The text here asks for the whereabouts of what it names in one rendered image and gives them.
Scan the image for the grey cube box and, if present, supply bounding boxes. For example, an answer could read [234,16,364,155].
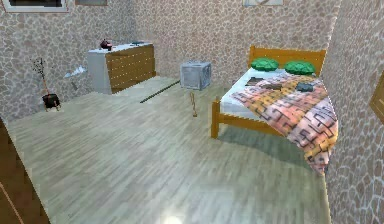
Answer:
[179,60,213,91]

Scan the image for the long dark thin stick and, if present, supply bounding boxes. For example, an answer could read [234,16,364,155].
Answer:
[139,79,181,104]

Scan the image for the orange wooden bed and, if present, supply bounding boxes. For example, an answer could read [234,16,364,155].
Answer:
[210,45,339,175]

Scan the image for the dark brown flat object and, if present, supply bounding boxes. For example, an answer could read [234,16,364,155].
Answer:
[244,76,265,87]

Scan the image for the white and wooden dresser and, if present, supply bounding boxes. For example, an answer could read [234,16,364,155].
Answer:
[87,41,157,95]

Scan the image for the green pillow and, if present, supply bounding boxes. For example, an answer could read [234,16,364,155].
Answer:
[250,57,280,72]
[284,60,316,76]

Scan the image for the patterned patchwork blanket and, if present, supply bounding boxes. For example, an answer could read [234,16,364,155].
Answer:
[230,72,339,175]

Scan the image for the dark red round object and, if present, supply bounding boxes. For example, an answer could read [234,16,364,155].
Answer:
[100,38,113,52]

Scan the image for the dark grey flat object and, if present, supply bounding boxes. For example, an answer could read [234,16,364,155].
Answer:
[295,82,315,93]

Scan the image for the pale framed picture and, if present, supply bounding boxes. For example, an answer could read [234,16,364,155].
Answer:
[242,0,284,7]

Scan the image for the house plant in black pot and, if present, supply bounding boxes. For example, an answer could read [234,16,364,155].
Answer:
[31,57,62,112]

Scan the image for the grey framed picture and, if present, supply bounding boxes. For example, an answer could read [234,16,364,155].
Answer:
[74,0,108,6]

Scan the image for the wooden framed picture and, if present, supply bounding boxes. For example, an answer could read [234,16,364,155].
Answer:
[369,70,384,125]

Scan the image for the white framed window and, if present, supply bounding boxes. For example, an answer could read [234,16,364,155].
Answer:
[1,0,69,14]

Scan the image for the brown wooden door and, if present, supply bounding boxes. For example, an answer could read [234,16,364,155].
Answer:
[0,117,52,224]

